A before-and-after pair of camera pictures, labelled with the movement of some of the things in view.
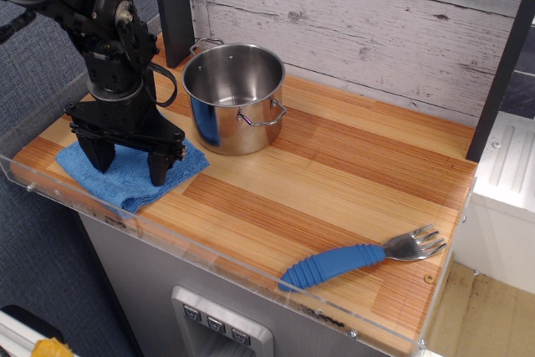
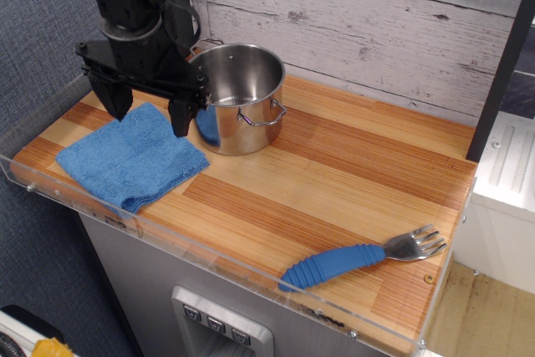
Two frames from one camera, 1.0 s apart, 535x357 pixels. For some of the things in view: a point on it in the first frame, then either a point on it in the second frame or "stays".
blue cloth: x=127 y=183 stays
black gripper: x=126 y=114 to x=145 y=64
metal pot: x=236 y=95 stays
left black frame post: x=175 y=10 stays
